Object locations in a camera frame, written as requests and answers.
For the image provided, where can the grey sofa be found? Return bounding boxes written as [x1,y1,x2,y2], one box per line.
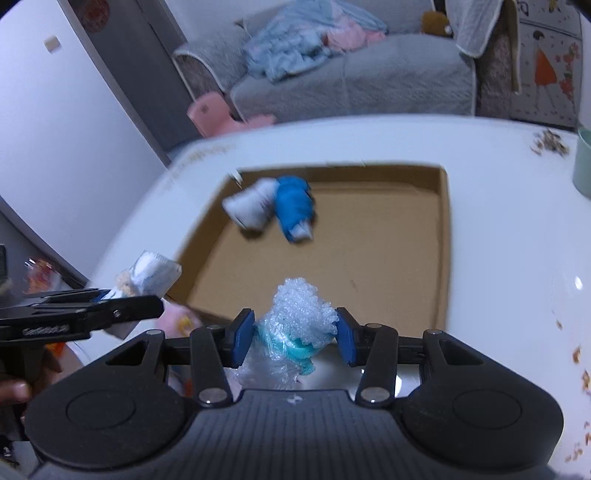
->
[173,0,518,125]

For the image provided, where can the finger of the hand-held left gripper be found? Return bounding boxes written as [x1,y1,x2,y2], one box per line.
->
[28,288,112,306]
[88,295,165,334]

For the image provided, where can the light blue clothes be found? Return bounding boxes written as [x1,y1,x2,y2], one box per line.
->
[243,0,389,83]

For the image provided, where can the pile of seed husks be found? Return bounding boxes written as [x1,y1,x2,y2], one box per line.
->
[530,130,570,158]

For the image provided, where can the pink stool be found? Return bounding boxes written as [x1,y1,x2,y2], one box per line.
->
[187,91,277,138]

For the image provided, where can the bubble wrap bundle teal tie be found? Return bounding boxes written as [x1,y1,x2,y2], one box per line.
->
[235,277,340,393]

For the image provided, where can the person's left hand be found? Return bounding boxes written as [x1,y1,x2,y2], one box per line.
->
[0,378,33,408]

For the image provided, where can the scattered yellow crumbs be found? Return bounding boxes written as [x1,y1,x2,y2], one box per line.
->
[554,318,591,462]

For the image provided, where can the brown plush toy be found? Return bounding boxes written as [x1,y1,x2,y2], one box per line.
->
[421,10,455,38]

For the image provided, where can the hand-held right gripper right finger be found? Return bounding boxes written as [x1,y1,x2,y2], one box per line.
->
[335,307,485,407]

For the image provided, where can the white cloth bundle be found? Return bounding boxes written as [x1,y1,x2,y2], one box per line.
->
[222,179,278,232]

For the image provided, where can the grey knitted blanket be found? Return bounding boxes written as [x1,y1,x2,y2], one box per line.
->
[434,0,506,58]

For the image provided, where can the printed wall poster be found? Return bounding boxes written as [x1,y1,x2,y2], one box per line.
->
[510,0,585,127]

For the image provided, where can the white patterned bundle rope tie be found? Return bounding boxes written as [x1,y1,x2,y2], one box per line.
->
[115,250,182,301]

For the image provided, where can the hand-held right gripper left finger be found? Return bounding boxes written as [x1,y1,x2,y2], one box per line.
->
[106,308,256,408]

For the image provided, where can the pink clothes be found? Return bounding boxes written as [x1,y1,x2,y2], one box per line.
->
[323,18,386,52]

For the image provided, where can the pale green cup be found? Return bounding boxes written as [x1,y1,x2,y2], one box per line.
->
[571,127,591,200]

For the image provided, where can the dark grey door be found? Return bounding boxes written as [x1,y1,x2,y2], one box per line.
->
[60,0,195,162]

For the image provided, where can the pink fluffy bundle yellow tie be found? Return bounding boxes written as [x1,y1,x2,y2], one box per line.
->
[157,302,204,339]

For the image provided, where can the colourful packet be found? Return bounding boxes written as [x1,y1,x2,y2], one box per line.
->
[25,258,62,296]

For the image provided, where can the brown cardboard box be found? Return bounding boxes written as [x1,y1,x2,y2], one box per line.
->
[166,164,451,340]

